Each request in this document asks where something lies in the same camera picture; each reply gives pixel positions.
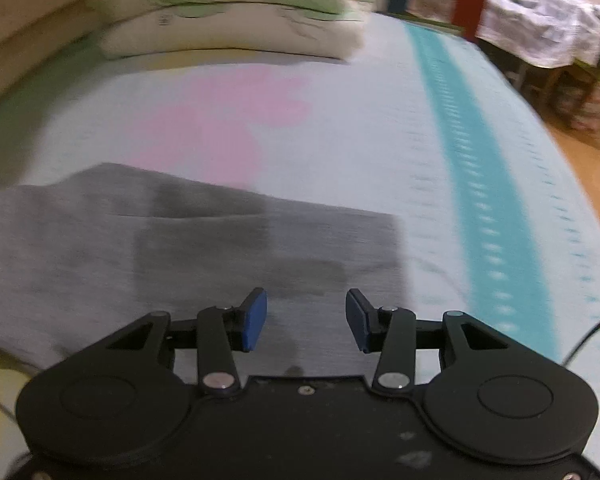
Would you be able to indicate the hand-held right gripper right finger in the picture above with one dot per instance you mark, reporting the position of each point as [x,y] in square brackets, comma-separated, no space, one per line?
[356,320]

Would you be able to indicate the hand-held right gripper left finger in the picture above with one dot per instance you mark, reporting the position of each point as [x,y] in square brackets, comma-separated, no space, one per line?
[255,320]

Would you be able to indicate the grey pants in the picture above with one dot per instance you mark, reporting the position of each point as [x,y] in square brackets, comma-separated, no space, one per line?
[105,240]

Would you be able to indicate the bed with pastel sheet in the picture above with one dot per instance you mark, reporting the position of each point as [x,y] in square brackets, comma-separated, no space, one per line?
[355,135]

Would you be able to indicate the flat leaf print pillow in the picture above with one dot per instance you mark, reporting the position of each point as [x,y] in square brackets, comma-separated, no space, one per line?
[230,30]

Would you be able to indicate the wooden table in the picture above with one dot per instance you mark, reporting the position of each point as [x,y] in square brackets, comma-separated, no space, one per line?
[555,80]

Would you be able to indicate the floral bag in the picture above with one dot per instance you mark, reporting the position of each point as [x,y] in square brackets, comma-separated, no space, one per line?
[597,107]

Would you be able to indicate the chequered table cloth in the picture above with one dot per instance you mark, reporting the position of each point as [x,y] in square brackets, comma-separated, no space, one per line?
[540,15]

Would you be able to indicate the white headboard with red post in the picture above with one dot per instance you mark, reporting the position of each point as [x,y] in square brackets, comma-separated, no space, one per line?
[472,0]

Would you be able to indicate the wooden bed rail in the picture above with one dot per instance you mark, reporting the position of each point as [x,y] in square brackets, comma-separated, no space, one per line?
[20,25]

